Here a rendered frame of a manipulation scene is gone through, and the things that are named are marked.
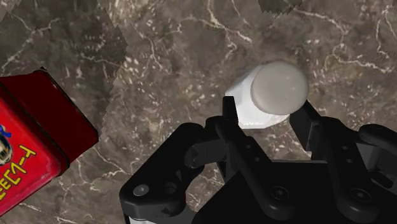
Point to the red tin box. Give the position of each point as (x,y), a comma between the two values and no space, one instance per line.
(34,136)

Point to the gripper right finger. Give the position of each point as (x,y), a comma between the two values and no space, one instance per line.
(335,145)

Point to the white bottle with grey cap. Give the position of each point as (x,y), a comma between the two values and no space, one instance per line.
(273,90)

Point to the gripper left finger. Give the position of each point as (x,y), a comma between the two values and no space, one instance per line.
(238,145)

